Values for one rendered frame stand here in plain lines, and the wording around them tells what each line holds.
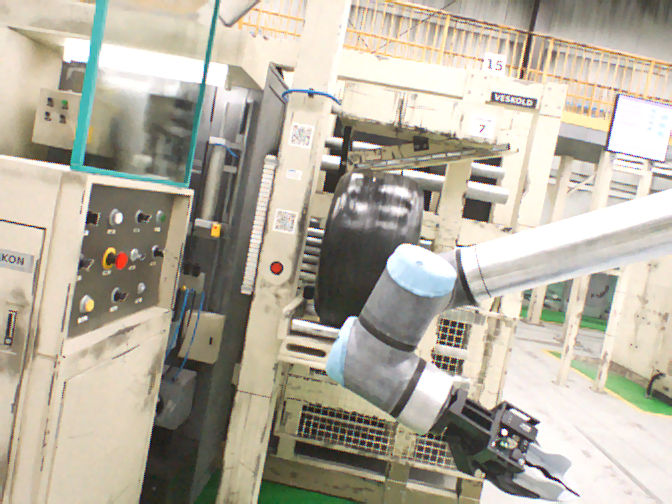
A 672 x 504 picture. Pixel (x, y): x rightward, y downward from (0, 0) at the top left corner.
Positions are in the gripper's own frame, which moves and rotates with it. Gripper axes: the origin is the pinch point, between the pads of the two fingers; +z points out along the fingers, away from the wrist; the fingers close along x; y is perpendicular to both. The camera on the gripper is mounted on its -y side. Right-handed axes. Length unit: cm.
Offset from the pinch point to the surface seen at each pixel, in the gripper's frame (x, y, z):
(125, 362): -7, -61, -84
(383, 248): 55, -51, -44
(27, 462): -35, -47, -80
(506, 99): 165, -64, -35
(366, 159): 110, -80, -72
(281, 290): 42, -82, -68
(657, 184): 1006, -674, 333
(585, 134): 625, -378, 77
